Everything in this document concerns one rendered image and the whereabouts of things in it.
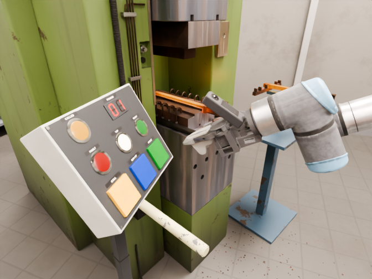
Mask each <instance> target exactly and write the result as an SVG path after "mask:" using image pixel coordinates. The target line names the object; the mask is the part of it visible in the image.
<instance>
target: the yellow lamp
mask: <svg viewBox="0 0 372 279"><path fill-rule="evenodd" d="M70 129H71V133H72V134H73V136H74V137H75V138H77V139H79V140H85V139H87V137H88V135H89V130H88V128H87V127H86V125H85V124H84V123H82V122H80V121H74V122H73V123H72V124H71V126H70Z"/></svg>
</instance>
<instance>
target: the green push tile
mask: <svg viewBox="0 0 372 279"><path fill-rule="evenodd" d="M146 151H147V152H148V154H149V155H150V157H151V158H152V160H153V161H154V163H155V165H156V166H157V168H158V169H161V168H162V167H163V165H164V164H165V162H166V161H167V159H168V158H169V155H168V153H167V152H166V150H165V149H164V147H163V146H162V144H161V142H160V140H159V139H158V138H156V139H155V140H154V141H153V142H152V143H151V144H150V145H149V146H148V147H147V148H146Z"/></svg>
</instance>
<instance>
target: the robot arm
mask: <svg viewBox="0 0 372 279"><path fill-rule="evenodd" d="M202 103H203V104H204V105H205V106H206V107H208V108H210V109H211V110H212V111H214V112H215V113H217V114H218V115H219V116H221V117H222V118H220V119H218V120H216V121H214V122H212V123H210V124H208V125H206V126H204V127H202V128H200V129H199V130H197V131H195V132H193V133H192V134H191V135H189V136H187V137H186V139H185V140H184V142H183V144H184V145H188V144H190V145H192V146H193V147H194V148H195V149H196V151H197V152H198V153H199V154H202V155H203V154H206V149H207V148H208V147H209V145H210V144H212V142H213V140H212V139H214V141H215V145H216V147H217V149H218V151H219V153H220V155H221V157H225V156H228V155H230V154H233V153H236V152H239V151H240V149H241V148H243V147H246V146H249V145H252V144H255V143H258V142H261V141H262V137H263V136H264V137H266V136H269V135H272V134H274V133H277V132H281V131H284V130H287V129H290V128H291V129H292V131H293V134H294V136H295V139H296V141H297V143H298V146H299V148H300V150H301V153H302V156H303V158H304V160H305V164H306V165H307V167H308V169H309V170H310V171H312V172H315V173H329V172H333V171H337V170H339V169H341V168H343V167H344V166H345V165H346V164H347V163H348V156H347V155H348V153H347V152H346V151H345V148H344V144H343V142H342V139H341V137H343V136H347V135H350V134H352V133H356V132H360V131H365V130H370V129H372V95H369V96H366V97H362V98H359V99H356V100H352V101H348V102H345V103H342V104H335V101H334V99H333V97H332V95H331V93H330V92H329V90H328V88H327V86H326V84H325V83H324V81H323V80H322V79H321V78H318V77H315V78H313V79H310V80H307V81H302V82H301V83H300V84H297V85H295V86H293V87H290V88H287V89H285V90H283V91H280V92H278V93H276V94H273V95H271V96H268V97H265V98H263V99H260V100H258V101H255V102H253V103H251V106H250V108H248V109H246V110H245V115H246V117H245V115H244V114H242V113H241V112H240V111H238V110H237V109H235V108H234V107H232V106H231V105H229V104H228V103H227V102H225V101H224V100H223V99H221V98H220V97H218V96H217V95H216V94H214V93H213V92H211V91H209V92H208V93H207V95H206V96H205V98H204V99H203V101H202ZM228 152H231V153H228ZM225 153H228V154H225Z"/></svg>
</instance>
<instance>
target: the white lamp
mask: <svg viewBox="0 0 372 279"><path fill-rule="evenodd" d="M118 142H119V145H120V147H121V148H122V149H124V150H126V151H127V150H129V149H130V148H131V142H130V139H129V138H128V137H127V136H126V135H120V136H119V137H118Z"/></svg>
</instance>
